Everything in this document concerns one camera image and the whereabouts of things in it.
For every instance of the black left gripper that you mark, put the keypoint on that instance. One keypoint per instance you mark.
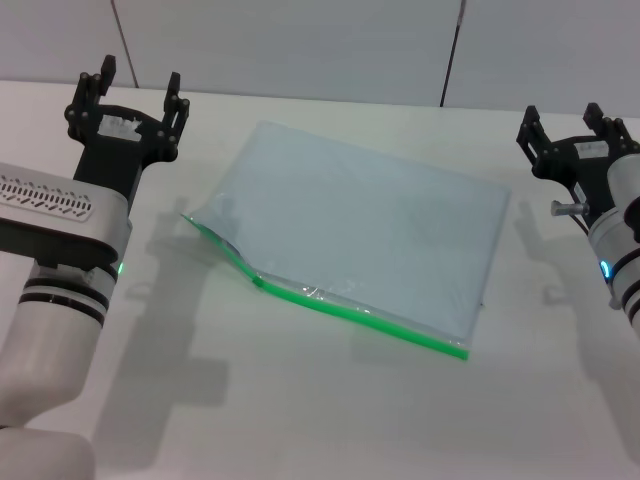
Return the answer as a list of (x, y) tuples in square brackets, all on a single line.
[(117, 150)]

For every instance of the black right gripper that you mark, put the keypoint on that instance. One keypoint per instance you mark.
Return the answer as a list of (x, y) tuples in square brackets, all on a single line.
[(585, 170)]

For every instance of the green zipper slider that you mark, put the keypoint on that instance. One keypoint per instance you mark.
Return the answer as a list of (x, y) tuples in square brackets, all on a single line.
[(257, 283)]

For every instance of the clear green-zip document bag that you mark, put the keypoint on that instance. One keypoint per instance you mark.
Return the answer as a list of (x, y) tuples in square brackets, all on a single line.
[(350, 225)]

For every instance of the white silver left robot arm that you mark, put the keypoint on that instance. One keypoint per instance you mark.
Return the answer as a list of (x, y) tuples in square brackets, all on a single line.
[(50, 340)]

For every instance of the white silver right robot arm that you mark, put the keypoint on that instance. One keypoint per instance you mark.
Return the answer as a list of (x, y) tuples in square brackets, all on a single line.
[(620, 260)]

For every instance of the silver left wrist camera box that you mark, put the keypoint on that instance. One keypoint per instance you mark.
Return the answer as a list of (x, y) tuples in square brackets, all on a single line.
[(50, 200)]

